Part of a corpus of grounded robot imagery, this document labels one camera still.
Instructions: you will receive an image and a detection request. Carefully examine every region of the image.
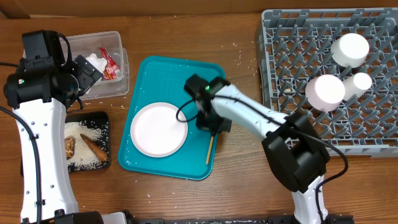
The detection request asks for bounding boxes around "white napkin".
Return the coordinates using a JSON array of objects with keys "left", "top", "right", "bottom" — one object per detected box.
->
[{"left": 85, "top": 54, "right": 107, "bottom": 73}]

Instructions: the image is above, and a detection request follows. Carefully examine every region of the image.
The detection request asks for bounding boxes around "red snack wrapper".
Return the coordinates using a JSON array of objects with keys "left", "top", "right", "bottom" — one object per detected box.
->
[{"left": 100, "top": 47, "right": 121, "bottom": 80}]

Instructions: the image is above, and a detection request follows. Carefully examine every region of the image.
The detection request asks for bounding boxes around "large white plate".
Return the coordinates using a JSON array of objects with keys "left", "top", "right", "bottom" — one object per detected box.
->
[{"left": 130, "top": 102, "right": 188, "bottom": 158}]

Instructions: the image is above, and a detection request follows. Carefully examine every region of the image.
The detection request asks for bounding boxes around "brown shiitake mushroom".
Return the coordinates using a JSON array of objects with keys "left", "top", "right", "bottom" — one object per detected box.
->
[{"left": 65, "top": 136, "right": 75, "bottom": 159}]

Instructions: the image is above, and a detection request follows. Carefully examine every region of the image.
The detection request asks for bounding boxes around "brown carrot piece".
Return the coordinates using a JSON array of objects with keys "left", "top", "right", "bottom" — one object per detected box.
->
[{"left": 80, "top": 134, "right": 108, "bottom": 162}]

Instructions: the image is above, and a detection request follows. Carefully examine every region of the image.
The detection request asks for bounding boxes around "pink small bowl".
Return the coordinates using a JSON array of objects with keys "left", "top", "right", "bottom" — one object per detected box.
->
[{"left": 305, "top": 75, "right": 345, "bottom": 112}]

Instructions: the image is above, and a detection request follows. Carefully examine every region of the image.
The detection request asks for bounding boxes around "white upturned cup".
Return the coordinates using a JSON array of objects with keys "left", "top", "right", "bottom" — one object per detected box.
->
[{"left": 343, "top": 73, "right": 373, "bottom": 101}]

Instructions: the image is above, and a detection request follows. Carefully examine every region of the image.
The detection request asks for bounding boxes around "white saucer plate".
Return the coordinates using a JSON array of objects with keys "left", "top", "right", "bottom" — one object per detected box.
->
[{"left": 330, "top": 33, "right": 370, "bottom": 68}]

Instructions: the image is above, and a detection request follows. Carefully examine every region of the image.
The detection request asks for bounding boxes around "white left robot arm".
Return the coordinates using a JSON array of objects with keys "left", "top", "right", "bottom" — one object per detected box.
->
[{"left": 1, "top": 30, "right": 103, "bottom": 223}]

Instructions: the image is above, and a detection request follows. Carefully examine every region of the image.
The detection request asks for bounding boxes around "grey dishwasher rack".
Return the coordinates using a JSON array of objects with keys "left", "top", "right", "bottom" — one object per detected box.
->
[{"left": 256, "top": 8, "right": 397, "bottom": 157}]

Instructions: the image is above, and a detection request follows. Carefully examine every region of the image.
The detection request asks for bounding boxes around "wooden chopstick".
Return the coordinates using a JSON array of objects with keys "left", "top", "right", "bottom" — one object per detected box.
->
[{"left": 205, "top": 135, "right": 214, "bottom": 165}]

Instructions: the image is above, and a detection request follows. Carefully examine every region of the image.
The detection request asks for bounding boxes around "clear plastic bin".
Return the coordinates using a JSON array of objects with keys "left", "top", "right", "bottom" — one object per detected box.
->
[{"left": 23, "top": 30, "right": 130, "bottom": 101}]

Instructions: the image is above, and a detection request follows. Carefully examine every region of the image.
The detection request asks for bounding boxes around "black tray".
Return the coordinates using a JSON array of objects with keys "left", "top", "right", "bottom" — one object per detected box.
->
[{"left": 65, "top": 111, "right": 111, "bottom": 170}]

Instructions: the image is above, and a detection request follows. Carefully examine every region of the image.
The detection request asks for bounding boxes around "teal plastic tray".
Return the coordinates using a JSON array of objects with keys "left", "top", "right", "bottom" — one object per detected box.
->
[{"left": 118, "top": 56, "right": 225, "bottom": 180}]

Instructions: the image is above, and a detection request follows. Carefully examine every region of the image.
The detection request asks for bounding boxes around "pile of rice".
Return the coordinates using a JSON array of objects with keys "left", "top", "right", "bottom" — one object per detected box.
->
[{"left": 64, "top": 121, "right": 106, "bottom": 172}]

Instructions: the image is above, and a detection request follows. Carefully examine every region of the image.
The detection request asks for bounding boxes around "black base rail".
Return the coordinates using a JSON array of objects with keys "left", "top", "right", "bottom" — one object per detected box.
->
[{"left": 93, "top": 213, "right": 355, "bottom": 224}]

